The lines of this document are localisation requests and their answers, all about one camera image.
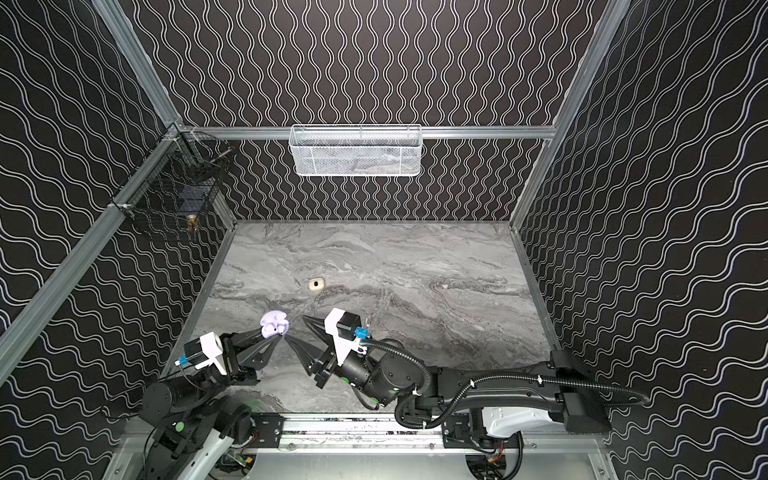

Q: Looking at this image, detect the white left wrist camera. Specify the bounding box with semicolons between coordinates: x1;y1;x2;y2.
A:
174;332;228;375

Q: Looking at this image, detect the cream earbud charging case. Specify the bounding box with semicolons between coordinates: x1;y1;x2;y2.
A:
308;278;326;292

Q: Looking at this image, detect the small brass object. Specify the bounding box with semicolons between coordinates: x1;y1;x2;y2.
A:
186;214;199;236

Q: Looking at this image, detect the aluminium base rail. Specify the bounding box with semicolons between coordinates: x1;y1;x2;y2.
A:
104;412;616;479

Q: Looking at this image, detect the black wire basket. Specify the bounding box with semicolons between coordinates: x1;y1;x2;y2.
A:
117;131;233;244

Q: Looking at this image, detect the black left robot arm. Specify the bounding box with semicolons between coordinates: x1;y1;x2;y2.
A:
138;329;285;479

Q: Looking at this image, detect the white wire mesh basket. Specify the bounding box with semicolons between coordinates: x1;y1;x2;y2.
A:
288;124;424;177

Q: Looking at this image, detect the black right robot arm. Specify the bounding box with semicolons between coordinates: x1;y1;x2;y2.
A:
286;313;651;438

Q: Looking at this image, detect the purple round earbud case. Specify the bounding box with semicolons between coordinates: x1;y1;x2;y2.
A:
259;310;290;339

